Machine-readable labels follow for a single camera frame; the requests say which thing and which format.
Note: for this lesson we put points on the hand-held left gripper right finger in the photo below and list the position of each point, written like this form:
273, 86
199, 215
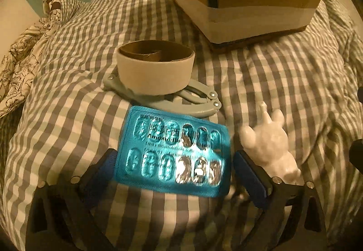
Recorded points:
253, 180

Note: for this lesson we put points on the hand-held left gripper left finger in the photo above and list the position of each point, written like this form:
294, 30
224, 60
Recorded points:
99, 180

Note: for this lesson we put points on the blue pill blister pack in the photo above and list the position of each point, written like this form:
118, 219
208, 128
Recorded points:
174, 151

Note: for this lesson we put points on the white rabbit figurine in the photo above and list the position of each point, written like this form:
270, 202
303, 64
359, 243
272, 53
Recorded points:
270, 144

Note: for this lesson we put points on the grey checkered blanket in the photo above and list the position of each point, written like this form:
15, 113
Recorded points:
85, 83

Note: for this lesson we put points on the cardboard tape roll core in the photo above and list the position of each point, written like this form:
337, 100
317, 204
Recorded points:
154, 69

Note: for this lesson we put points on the floral patterned pillow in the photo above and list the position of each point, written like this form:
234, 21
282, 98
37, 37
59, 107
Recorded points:
31, 46

